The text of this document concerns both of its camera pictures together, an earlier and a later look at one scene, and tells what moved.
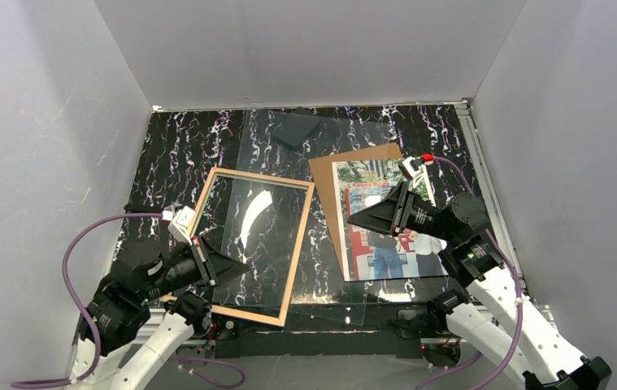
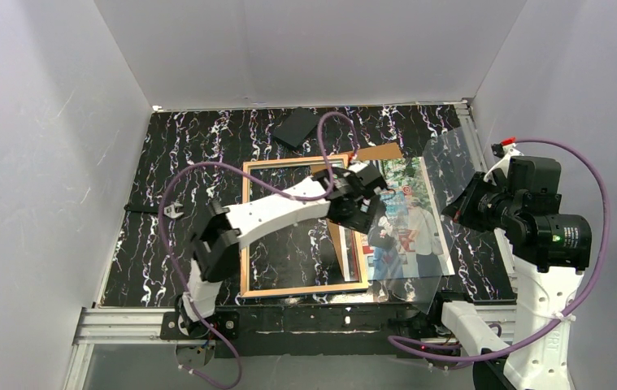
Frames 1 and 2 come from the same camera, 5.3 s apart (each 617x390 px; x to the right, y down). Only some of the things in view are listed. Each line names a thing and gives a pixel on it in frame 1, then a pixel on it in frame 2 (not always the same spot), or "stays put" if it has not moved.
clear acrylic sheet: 273,218 -> 448,160
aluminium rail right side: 467,114 stays put
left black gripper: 203,265 -> 357,210
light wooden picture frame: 210,191 -> 338,161
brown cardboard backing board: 323,176 stays put
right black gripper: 405,208 -> 469,199
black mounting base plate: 400,335 stays put
